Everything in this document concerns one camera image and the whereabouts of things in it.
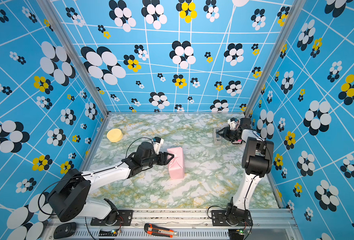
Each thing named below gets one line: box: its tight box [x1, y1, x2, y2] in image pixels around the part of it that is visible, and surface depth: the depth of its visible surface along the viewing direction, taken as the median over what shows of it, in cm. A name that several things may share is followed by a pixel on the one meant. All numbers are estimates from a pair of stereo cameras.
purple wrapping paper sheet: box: [167, 147, 185, 180], surface depth 82 cm
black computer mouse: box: [53, 222, 77, 239], surface depth 71 cm
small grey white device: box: [213, 127, 222, 146], surface depth 103 cm
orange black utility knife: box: [144, 223, 178, 238], surface depth 71 cm
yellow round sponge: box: [106, 128, 123, 143], surface depth 106 cm
